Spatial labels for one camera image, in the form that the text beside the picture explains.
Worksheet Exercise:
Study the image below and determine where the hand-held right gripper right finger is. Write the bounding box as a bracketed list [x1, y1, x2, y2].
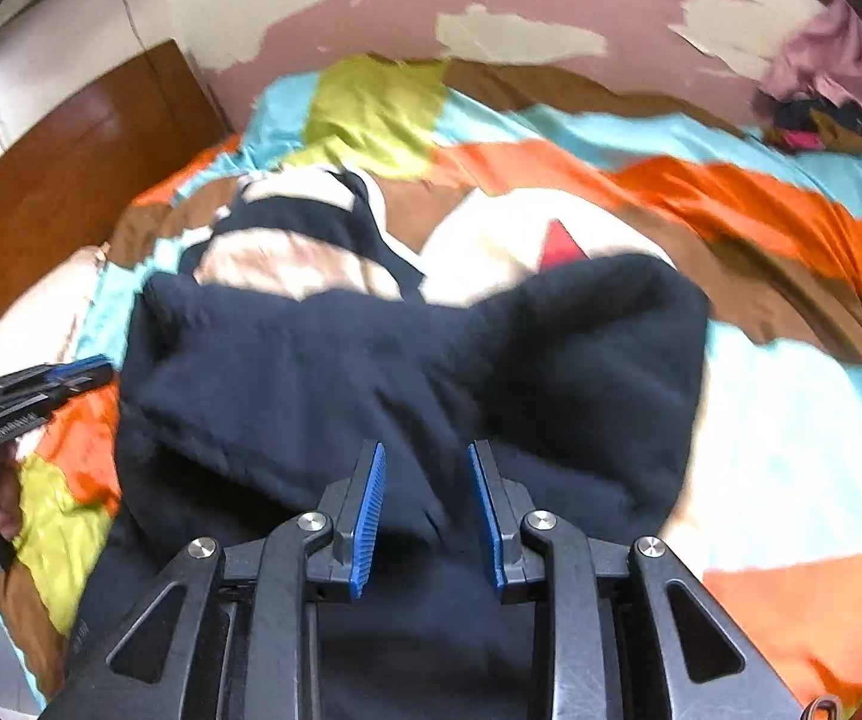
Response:
[467, 439, 808, 720]

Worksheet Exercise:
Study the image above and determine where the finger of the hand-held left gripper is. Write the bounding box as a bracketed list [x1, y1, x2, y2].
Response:
[26, 376, 118, 415]
[0, 358, 114, 386]

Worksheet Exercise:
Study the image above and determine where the pink floral pillow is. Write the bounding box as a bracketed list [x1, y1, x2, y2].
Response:
[0, 242, 115, 383]

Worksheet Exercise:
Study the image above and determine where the pink curtain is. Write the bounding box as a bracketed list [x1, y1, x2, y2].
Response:
[762, 0, 862, 104]

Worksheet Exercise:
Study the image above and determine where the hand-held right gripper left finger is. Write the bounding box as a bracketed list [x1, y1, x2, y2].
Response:
[63, 440, 388, 720]

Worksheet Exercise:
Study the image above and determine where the colourful striped blanket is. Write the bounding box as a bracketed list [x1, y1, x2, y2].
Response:
[0, 52, 862, 707]

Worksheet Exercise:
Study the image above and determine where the brown wooden headboard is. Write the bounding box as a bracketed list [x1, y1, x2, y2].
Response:
[0, 40, 242, 320]

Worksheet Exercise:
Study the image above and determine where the dark navy padded jacket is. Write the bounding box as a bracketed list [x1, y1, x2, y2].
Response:
[63, 251, 714, 720]

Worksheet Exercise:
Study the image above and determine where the pile of dark clothes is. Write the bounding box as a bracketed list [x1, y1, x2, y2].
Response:
[770, 92, 862, 160]

